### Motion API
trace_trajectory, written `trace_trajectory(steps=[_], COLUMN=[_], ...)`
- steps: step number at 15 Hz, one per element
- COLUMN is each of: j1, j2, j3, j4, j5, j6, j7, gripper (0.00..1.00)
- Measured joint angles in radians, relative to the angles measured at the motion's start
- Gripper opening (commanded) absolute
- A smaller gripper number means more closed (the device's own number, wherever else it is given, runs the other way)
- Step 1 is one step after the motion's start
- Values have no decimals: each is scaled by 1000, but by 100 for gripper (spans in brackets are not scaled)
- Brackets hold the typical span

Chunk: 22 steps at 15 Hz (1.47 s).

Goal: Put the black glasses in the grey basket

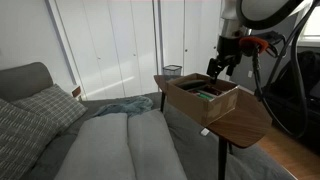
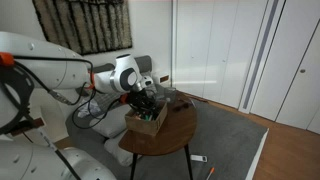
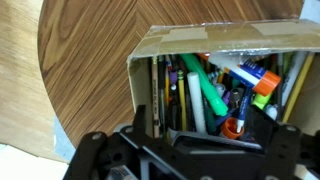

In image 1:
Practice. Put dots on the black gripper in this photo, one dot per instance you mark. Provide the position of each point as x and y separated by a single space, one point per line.
229 54

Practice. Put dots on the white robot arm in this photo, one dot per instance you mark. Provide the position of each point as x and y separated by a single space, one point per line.
241 16

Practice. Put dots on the grey mesh basket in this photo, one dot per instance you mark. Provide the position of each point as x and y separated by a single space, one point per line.
172 71

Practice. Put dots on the red item in box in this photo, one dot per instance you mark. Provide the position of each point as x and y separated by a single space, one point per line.
212 90

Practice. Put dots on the green item in box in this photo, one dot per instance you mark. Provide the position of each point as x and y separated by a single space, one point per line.
201 95

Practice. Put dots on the cardboard box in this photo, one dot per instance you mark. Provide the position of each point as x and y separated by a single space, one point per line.
200 109

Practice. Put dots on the wooden side table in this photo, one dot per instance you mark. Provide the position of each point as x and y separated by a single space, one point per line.
242 127

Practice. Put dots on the teal blue blanket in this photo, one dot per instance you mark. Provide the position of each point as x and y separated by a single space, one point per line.
133 106

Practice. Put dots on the white closet doors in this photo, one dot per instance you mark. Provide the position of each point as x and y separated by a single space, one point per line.
116 47

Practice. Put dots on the light grey seat cushion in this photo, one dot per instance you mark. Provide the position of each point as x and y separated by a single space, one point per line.
119 147

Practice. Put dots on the checked grey pillow back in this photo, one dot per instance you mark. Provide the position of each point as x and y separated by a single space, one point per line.
55 104

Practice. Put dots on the checked grey pillow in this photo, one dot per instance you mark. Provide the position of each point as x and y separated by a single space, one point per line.
23 137
55 104

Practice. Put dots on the checked grey pillow front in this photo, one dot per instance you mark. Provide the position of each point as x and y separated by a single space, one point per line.
23 137

